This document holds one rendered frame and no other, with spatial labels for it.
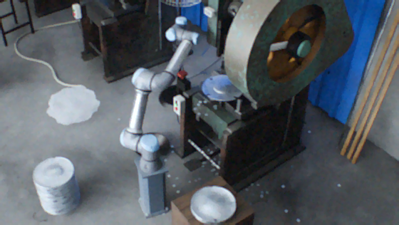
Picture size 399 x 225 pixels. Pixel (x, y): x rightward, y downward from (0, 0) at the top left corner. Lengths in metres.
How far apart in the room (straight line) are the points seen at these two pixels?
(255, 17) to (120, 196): 1.79
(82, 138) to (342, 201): 2.20
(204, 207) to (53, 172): 1.11
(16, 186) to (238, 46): 2.13
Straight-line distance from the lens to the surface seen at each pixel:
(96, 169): 3.68
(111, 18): 4.30
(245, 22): 2.38
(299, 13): 2.67
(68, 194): 3.31
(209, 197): 2.95
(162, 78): 2.78
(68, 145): 3.92
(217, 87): 3.13
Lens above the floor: 2.69
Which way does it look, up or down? 40 degrees down
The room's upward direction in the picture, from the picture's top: 2 degrees clockwise
